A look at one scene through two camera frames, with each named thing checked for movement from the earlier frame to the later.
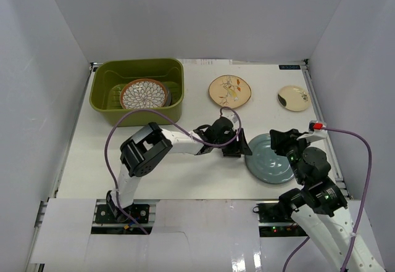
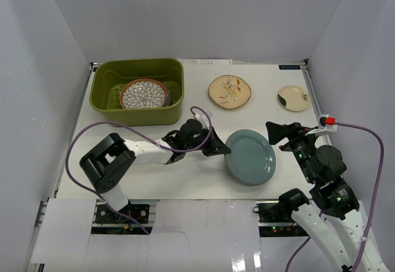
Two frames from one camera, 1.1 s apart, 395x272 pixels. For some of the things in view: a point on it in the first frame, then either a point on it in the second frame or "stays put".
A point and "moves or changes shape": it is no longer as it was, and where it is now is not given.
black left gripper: [236, 148] → [207, 142]
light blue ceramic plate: [264, 164] moves or changes shape
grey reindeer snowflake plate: [169, 98] stays put
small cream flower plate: [293, 98] stays put
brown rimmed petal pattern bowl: [143, 93] stays put
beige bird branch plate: [230, 90] stays put
